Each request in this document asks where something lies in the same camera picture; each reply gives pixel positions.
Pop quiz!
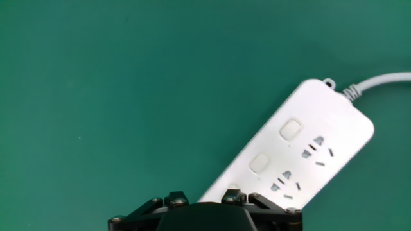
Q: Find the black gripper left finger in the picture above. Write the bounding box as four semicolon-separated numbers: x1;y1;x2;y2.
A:
107;191;190;231

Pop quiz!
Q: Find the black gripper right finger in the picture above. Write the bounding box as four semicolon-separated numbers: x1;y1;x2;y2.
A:
220;188;303;231

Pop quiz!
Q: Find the white four-socket power strip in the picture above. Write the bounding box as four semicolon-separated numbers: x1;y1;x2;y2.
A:
197;78;375;211

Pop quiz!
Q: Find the green table mat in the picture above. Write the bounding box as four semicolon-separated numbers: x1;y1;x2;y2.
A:
0;0;411;231

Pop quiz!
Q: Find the white power strip cord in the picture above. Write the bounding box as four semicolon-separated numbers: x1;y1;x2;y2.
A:
340;71;411;102

